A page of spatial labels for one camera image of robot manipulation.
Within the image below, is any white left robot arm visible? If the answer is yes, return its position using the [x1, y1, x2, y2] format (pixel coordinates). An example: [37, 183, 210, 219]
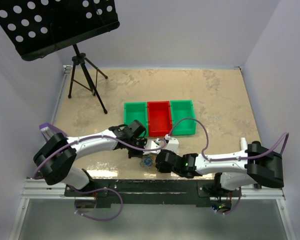
[33, 120, 163, 196]

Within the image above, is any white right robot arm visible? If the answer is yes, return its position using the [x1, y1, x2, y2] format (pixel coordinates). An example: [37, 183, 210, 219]
[155, 141, 284, 197]

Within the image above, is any red plastic bin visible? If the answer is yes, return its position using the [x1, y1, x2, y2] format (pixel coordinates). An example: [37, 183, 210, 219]
[147, 101, 172, 137]

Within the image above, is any left green plastic bin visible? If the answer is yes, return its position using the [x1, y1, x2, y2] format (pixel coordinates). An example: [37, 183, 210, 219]
[123, 102, 149, 136]

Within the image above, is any green plastic bin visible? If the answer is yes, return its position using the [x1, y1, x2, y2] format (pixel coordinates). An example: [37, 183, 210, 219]
[170, 100, 197, 136]
[123, 102, 149, 136]

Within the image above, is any right green plastic bin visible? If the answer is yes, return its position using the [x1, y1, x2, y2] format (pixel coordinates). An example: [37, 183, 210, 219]
[170, 100, 197, 136]

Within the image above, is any white plastic tube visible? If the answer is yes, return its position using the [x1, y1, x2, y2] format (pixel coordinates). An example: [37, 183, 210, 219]
[240, 137, 248, 151]

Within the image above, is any purple stand device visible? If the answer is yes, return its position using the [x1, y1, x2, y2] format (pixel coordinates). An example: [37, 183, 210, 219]
[39, 122, 63, 142]

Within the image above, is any black music stand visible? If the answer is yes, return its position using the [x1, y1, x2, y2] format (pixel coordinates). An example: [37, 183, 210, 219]
[0, 0, 121, 115]

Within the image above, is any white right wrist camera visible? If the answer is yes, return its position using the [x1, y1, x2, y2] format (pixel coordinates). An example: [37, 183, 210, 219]
[164, 134, 179, 153]

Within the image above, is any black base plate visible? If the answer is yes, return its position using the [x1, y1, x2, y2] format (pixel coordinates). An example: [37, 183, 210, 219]
[64, 179, 240, 208]

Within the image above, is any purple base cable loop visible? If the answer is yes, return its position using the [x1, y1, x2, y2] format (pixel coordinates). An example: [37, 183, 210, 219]
[73, 187, 123, 221]

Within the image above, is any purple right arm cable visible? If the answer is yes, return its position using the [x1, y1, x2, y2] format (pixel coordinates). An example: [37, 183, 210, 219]
[169, 117, 290, 161]

